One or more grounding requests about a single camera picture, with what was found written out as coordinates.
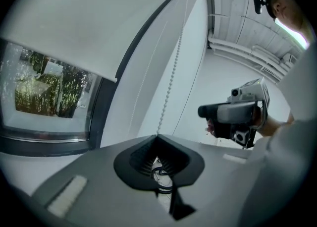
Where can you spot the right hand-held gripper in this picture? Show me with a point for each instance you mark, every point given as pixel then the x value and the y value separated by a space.
pixel 250 92

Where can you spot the person's right hand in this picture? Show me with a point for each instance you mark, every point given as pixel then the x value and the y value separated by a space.
pixel 257 117

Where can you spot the person's right forearm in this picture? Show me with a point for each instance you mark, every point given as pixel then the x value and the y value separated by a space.
pixel 272 127

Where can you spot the white roller blind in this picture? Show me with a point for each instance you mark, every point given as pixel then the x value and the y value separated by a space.
pixel 86 22

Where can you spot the black window frame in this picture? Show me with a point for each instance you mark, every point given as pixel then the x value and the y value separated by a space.
pixel 99 112

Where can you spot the black head camera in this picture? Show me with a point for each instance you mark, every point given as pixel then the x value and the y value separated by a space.
pixel 257 1

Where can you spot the white air conditioner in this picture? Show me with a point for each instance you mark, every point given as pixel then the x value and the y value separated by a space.
pixel 289 58

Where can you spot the person's head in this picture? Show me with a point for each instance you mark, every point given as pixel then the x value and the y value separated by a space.
pixel 284 5

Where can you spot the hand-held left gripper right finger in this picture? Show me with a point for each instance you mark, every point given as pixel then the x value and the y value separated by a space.
pixel 218 171

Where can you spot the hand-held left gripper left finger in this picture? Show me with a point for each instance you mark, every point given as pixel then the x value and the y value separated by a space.
pixel 104 166

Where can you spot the white ceiling pipes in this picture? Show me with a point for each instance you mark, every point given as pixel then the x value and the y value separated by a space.
pixel 230 46

